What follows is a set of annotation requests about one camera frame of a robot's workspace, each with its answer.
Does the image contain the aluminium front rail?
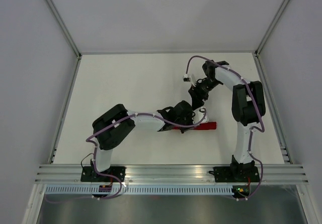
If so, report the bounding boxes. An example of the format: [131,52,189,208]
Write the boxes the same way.
[34,164,308,185]

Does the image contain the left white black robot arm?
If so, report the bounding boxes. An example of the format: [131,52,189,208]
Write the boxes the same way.
[92,101,195,182]

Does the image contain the left aluminium frame post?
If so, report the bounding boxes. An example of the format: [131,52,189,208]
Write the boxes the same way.
[44,0,82,59]

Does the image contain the aluminium frame post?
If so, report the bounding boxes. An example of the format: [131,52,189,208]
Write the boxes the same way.
[254,0,291,57]
[44,0,82,59]

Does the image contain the white slotted cable duct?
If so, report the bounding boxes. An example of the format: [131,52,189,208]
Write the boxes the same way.
[45,184,233,195]

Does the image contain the purple cable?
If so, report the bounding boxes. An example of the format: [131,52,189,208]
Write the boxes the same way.
[86,108,207,201]
[185,55,265,201]

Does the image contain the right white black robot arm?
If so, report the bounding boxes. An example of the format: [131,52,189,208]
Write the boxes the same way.
[183,60,266,183]

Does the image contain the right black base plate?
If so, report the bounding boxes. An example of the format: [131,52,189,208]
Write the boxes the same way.
[212,166,260,183]

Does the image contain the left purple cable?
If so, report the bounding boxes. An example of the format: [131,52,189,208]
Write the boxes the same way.
[86,108,207,201]

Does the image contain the right aluminium frame post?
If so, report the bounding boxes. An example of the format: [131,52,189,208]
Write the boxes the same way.
[254,0,291,57]

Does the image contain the red cloth napkin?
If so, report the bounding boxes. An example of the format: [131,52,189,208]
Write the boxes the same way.
[172,121,217,132]

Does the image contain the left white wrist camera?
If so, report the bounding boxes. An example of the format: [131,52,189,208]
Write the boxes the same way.
[193,107,209,124]

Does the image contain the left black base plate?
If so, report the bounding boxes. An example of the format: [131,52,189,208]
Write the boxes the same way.
[80,166,126,182]

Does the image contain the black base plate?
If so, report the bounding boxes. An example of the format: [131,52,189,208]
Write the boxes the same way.
[80,166,126,182]
[212,166,260,183]

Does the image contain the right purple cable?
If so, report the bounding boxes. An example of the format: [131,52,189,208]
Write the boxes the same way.
[185,55,265,201]

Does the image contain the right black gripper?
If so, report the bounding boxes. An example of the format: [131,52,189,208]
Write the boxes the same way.
[188,78,221,110]

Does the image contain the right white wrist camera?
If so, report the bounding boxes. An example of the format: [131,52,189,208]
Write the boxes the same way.
[183,73,197,86]

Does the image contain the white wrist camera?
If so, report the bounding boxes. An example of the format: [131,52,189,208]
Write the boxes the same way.
[183,73,197,86]
[193,107,209,124]

